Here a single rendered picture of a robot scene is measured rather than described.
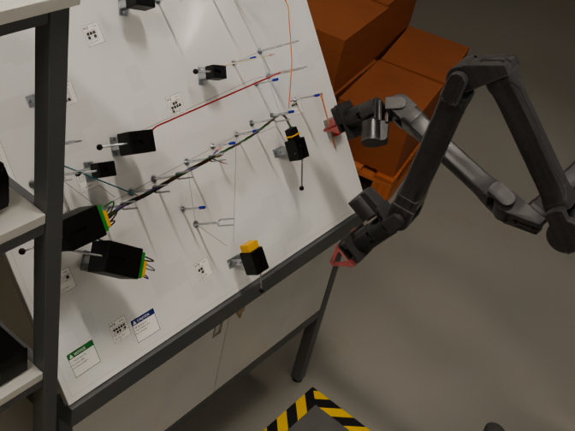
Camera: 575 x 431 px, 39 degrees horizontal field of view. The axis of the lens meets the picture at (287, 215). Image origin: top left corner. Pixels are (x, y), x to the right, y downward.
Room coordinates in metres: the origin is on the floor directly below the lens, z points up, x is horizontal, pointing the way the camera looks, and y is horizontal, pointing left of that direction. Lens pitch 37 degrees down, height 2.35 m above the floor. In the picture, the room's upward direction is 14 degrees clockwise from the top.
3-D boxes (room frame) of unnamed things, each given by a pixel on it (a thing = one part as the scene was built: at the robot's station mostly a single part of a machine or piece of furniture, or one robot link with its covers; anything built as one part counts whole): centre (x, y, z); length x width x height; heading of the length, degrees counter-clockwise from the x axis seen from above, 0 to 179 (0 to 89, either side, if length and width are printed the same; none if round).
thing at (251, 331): (1.88, -0.05, 0.60); 0.55 x 0.03 x 0.39; 149
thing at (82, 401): (1.63, 0.08, 0.83); 1.18 x 0.05 x 0.06; 149
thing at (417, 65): (4.11, -0.27, 0.37); 1.27 x 0.90 x 0.75; 157
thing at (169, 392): (1.40, 0.24, 0.60); 0.55 x 0.02 x 0.39; 149
